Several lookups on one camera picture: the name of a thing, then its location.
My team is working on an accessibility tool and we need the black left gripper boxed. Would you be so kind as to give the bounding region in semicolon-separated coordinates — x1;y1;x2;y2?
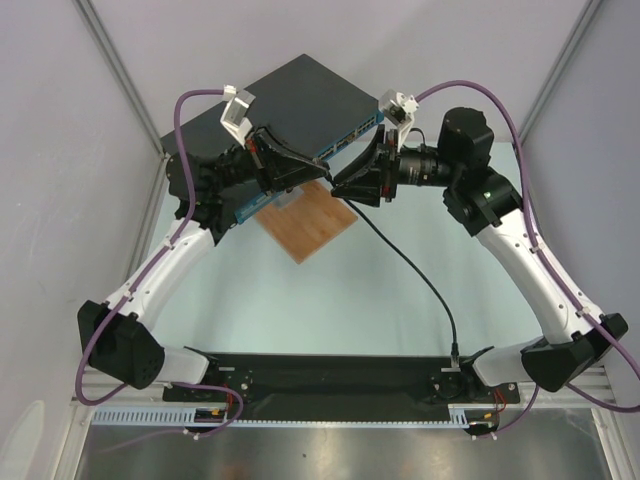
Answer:
208;123;327;197

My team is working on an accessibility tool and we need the black ethernet cable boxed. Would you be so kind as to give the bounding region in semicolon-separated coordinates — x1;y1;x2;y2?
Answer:
322;169;464;366

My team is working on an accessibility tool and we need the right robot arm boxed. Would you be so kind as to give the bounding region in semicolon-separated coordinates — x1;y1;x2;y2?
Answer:
331;107;628;402

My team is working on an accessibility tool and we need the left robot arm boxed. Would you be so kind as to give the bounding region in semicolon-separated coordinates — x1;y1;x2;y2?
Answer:
76;127;331;400

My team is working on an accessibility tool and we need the wooden base board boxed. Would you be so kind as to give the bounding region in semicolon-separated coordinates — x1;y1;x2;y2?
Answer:
254;181;357;264

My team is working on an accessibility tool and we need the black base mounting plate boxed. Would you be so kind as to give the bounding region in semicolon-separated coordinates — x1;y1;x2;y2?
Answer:
162;353;520;420

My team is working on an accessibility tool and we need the metal switch stand bracket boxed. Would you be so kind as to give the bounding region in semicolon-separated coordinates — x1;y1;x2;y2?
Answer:
272;187;304;209

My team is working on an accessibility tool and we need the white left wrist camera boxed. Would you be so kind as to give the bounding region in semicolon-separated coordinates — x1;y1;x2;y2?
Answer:
220;85;255;146

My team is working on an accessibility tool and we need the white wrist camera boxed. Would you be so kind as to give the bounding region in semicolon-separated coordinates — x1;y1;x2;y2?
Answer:
220;85;255;146
379;89;419;147

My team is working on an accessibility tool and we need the dark grey network switch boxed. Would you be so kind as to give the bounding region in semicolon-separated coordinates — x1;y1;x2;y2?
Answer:
161;54;383;223

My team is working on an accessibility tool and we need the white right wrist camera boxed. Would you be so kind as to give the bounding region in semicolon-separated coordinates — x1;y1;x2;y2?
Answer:
379;89;419;147

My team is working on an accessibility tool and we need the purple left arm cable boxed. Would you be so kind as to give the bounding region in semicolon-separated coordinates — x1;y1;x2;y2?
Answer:
74;88;245;439

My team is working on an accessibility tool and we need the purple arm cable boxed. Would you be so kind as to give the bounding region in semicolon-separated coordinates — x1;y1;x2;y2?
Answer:
74;88;245;439
414;81;640;439

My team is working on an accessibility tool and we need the aluminium frame post left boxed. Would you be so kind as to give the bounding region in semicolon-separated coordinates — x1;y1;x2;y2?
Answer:
72;0;164;158

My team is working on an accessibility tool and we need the aluminium frame post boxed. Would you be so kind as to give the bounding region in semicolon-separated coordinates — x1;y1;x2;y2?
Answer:
72;0;164;158
518;0;605;144

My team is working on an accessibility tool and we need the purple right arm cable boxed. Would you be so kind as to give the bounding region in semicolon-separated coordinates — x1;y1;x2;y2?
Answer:
414;81;640;439

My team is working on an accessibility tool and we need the aluminium frame post right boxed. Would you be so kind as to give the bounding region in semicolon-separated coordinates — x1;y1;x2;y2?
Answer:
518;0;605;144

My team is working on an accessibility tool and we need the white cable duct rail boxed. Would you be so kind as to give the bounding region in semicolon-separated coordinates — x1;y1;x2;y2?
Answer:
91;406;470;430

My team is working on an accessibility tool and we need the aluminium front rail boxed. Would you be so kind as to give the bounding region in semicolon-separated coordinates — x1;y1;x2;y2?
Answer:
83;367;616;409

